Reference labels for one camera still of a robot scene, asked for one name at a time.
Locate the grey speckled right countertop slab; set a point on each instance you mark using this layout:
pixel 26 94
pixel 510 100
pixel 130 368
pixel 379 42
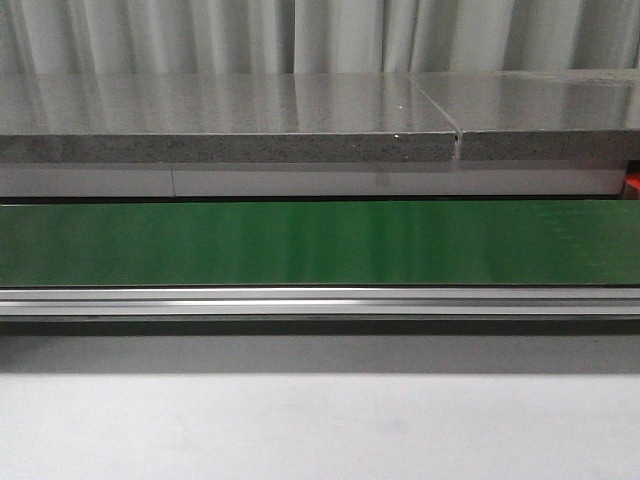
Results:
pixel 581 116

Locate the grey pleated curtain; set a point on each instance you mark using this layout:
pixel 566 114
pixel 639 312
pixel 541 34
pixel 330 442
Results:
pixel 265 37

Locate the grey speckled countertop slab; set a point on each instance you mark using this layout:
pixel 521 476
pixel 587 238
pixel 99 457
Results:
pixel 581 116
pixel 204 118

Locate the aluminium conveyor frame rail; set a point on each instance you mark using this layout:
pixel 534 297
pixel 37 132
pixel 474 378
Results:
pixel 583 301

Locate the white cabinet front panel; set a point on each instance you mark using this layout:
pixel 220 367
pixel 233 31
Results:
pixel 311 179

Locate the green conveyor belt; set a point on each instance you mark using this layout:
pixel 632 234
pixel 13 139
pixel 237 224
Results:
pixel 427 242

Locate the grey speckled left countertop slab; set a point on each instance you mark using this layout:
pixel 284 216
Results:
pixel 204 118

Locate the red plastic tray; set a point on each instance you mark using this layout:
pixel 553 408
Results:
pixel 631 190

